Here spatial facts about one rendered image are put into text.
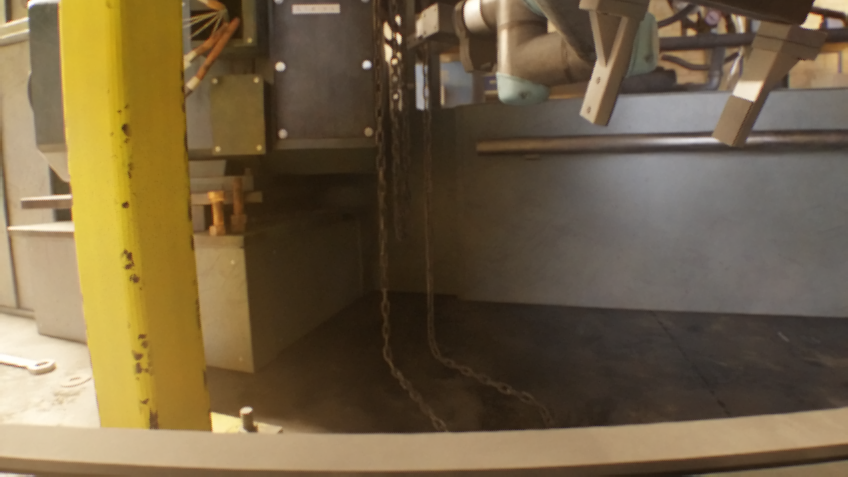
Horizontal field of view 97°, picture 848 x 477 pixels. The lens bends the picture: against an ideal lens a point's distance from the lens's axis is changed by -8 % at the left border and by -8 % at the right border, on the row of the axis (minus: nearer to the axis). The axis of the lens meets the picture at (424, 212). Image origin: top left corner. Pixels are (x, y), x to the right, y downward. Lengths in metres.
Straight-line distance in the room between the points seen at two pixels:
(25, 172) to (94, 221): 1.00
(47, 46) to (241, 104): 0.46
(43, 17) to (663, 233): 1.56
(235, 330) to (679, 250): 1.12
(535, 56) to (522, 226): 0.71
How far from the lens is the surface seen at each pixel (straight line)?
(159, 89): 0.59
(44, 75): 1.16
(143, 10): 0.60
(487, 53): 0.74
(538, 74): 0.62
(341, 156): 0.91
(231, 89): 0.88
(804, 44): 0.45
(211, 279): 0.93
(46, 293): 1.39
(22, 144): 1.58
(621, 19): 0.35
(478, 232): 1.25
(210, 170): 0.94
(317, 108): 0.89
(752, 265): 1.37
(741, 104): 0.44
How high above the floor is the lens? 0.39
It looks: 5 degrees down
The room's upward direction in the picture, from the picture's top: 1 degrees counter-clockwise
